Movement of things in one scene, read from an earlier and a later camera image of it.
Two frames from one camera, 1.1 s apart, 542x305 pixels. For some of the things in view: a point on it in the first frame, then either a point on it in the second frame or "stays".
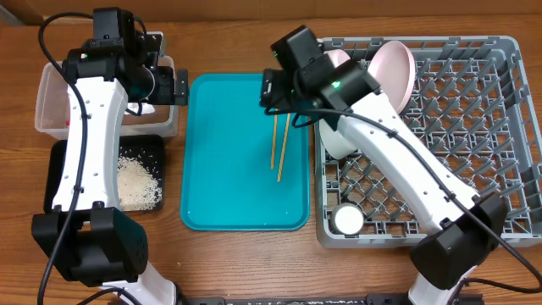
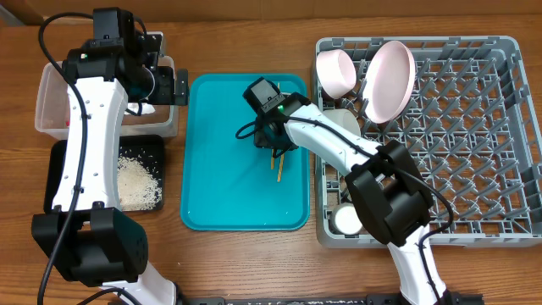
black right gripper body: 279,94 -> 262,141
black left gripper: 166,95 stays
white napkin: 134,107 stays
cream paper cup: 347,219 stays
